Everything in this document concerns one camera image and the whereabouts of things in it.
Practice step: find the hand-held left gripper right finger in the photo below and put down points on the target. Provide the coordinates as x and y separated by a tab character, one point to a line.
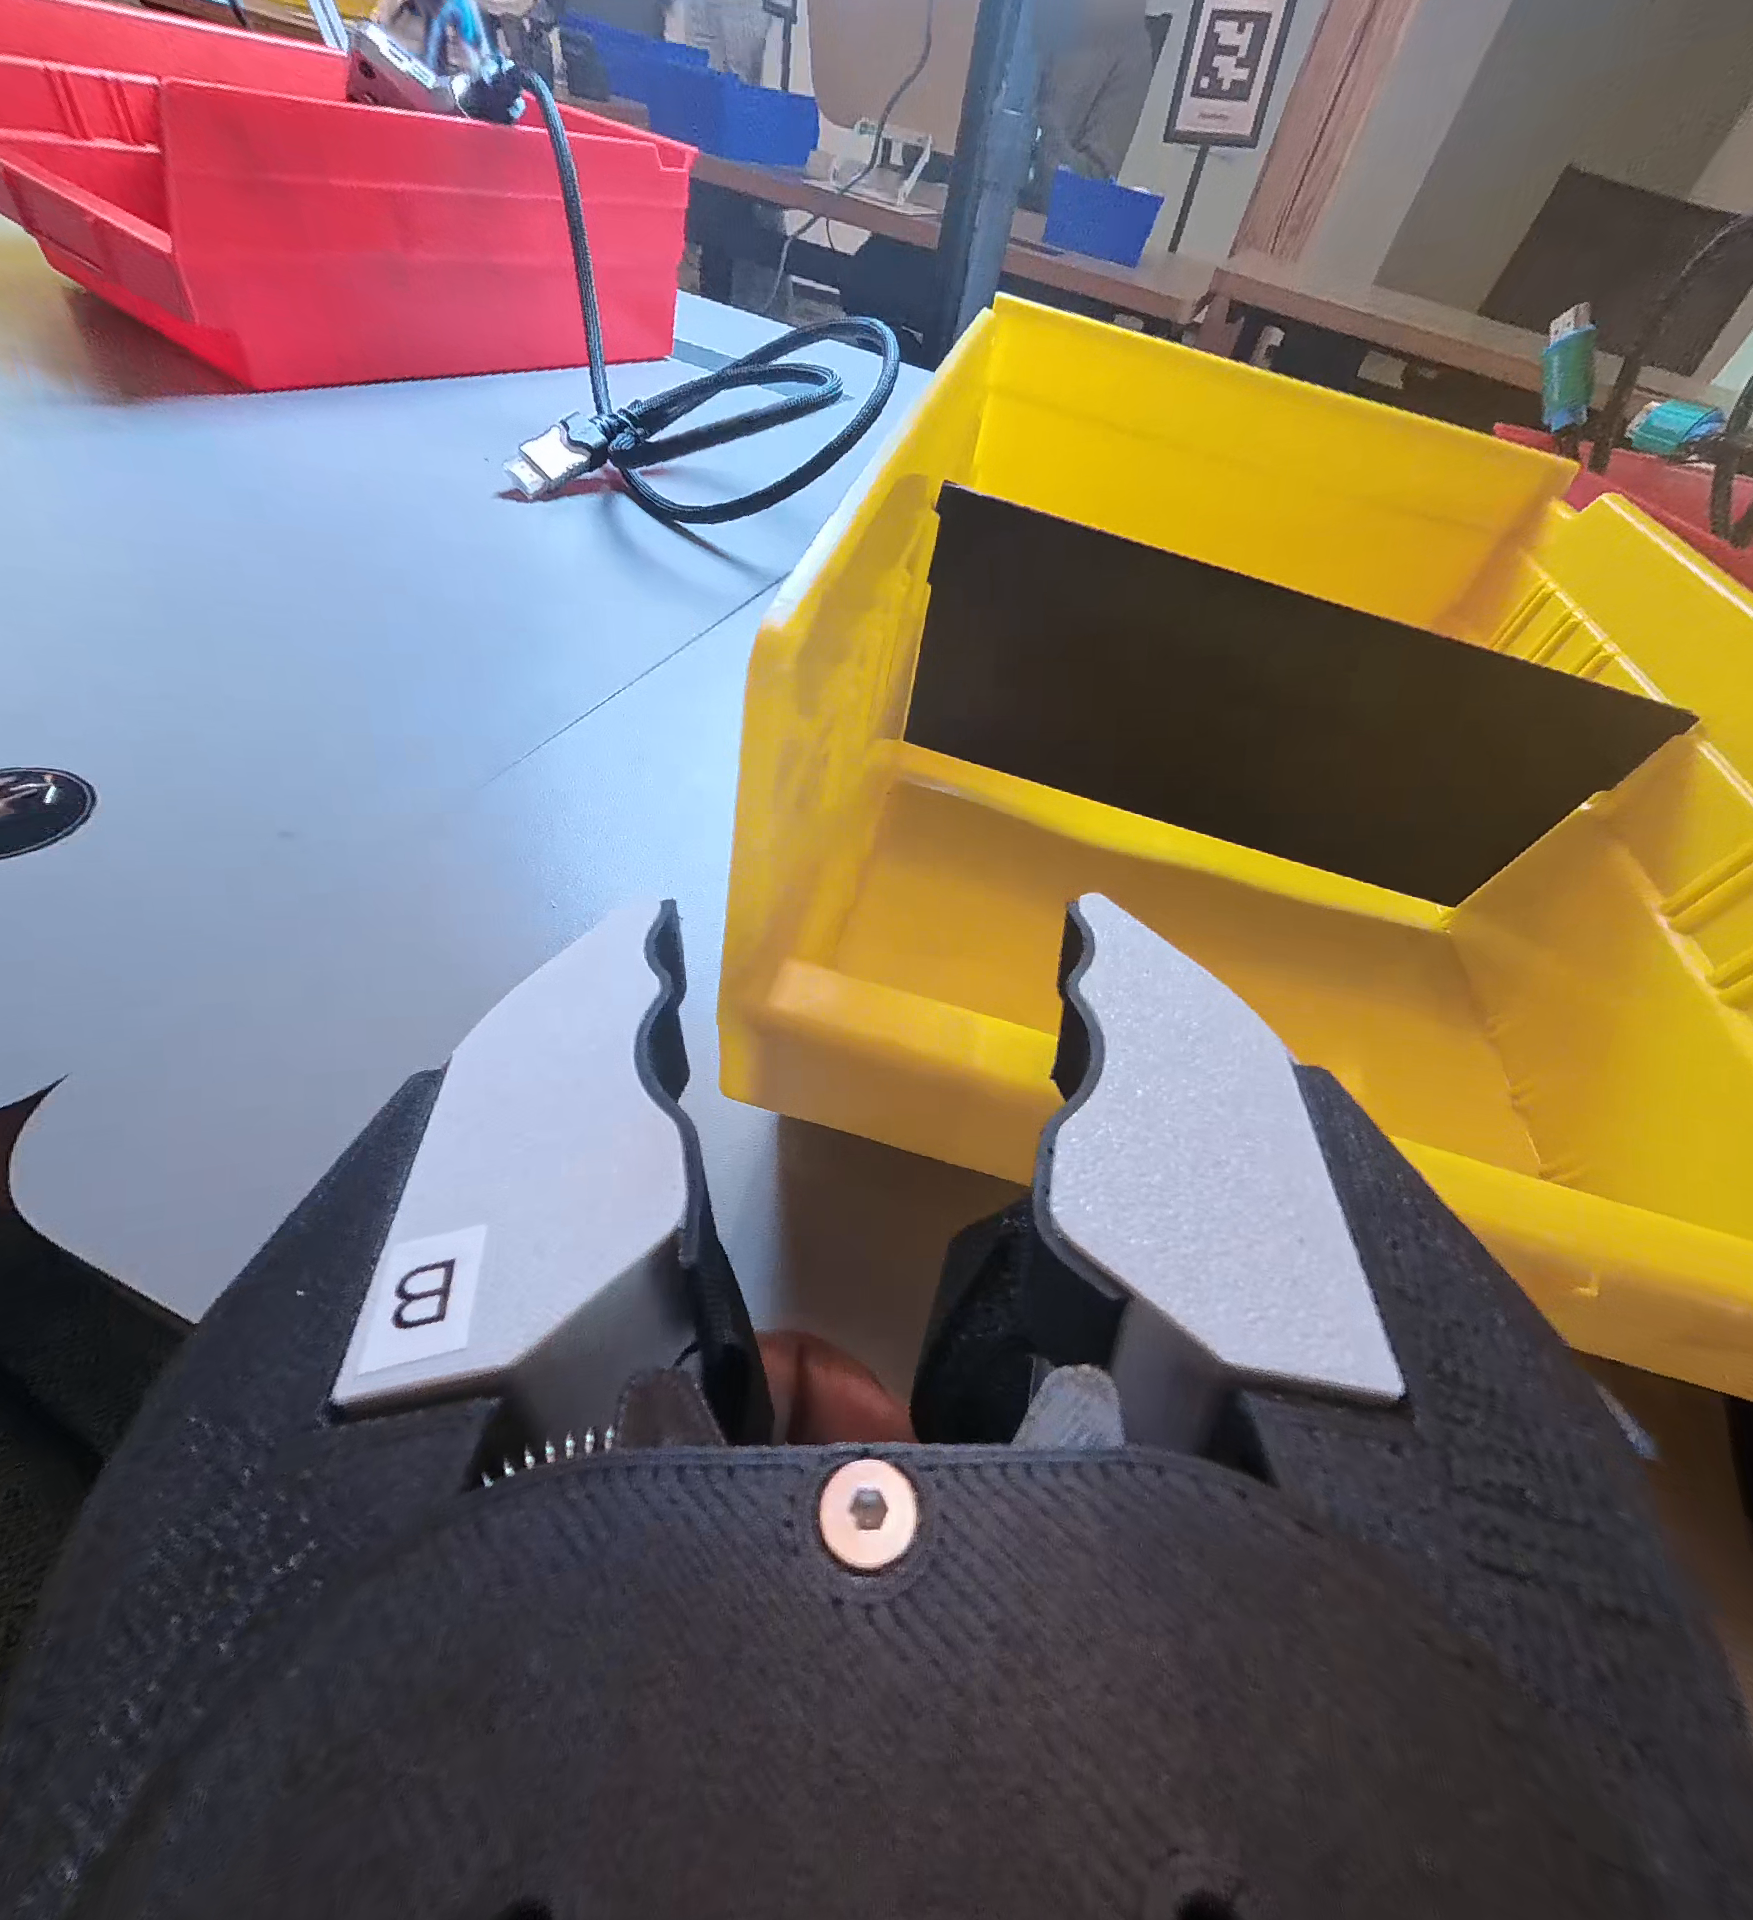
1204	1170

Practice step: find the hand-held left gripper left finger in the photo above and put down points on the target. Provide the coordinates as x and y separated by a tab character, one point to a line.
546	1139

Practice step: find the yellow plastic bin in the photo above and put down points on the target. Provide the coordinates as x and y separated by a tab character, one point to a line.
1161	960

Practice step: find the red plastic bin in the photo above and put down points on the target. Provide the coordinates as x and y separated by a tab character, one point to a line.
1641	497
367	253

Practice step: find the person's left hand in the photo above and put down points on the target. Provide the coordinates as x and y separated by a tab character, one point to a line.
839	1404

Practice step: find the black bin divider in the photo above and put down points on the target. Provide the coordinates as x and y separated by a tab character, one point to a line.
1267	703

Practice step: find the wooden desk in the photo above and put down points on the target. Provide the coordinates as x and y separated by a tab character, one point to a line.
1357	311
877	208

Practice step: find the blue plastic bin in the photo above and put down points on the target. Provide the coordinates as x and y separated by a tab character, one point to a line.
741	111
1101	220

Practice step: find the silver adapter hub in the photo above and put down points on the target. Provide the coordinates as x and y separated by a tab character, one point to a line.
414	73

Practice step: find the black and white tag sign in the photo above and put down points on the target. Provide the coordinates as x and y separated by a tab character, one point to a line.
1234	62

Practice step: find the dark steel post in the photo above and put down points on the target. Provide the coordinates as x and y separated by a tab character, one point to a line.
990	182

